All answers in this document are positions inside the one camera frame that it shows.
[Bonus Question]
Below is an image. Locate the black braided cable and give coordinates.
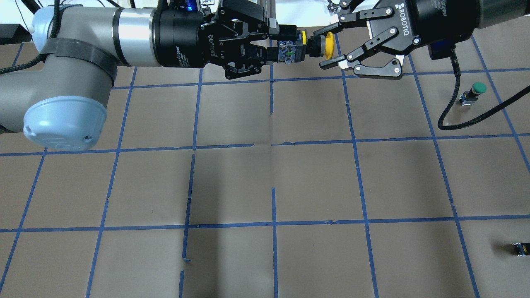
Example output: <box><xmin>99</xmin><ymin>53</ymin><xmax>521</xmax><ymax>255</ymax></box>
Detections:
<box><xmin>437</xmin><ymin>48</ymin><xmax>530</xmax><ymax>131</ymax></box>

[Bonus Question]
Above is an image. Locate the yellow push button switch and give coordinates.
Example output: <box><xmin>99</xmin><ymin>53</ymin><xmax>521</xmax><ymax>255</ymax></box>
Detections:
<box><xmin>277</xmin><ymin>31</ymin><xmax>335</xmax><ymax>64</ymax></box>

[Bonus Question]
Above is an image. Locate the green push button switch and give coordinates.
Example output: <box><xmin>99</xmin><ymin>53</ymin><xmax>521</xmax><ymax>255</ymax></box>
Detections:
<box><xmin>459</xmin><ymin>82</ymin><xmax>487</xmax><ymax>107</ymax></box>

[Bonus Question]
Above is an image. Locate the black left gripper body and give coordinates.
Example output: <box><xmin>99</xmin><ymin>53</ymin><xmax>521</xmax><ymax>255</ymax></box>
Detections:
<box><xmin>153</xmin><ymin>0</ymin><xmax>270</xmax><ymax>79</ymax></box>

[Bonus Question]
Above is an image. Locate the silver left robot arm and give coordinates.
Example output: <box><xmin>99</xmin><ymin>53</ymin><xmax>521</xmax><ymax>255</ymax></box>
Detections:
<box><xmin>0</xmin><ymin>0</ymin><xmax>303</xmax><ymax>151</ymax></box>

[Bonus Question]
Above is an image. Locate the small black switch block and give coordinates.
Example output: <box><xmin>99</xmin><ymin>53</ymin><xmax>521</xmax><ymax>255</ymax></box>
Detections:
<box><xmin>512</xmin><ymin>242</ymin><xmax>530</xmax><ymax>257</ymax></box>

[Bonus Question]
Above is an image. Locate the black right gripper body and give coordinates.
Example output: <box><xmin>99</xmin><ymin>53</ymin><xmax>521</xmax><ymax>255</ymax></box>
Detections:
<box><xmin>366</xmin><ymin>0</ymin><xmax>479</xmax><ymax>55</ymax></box>

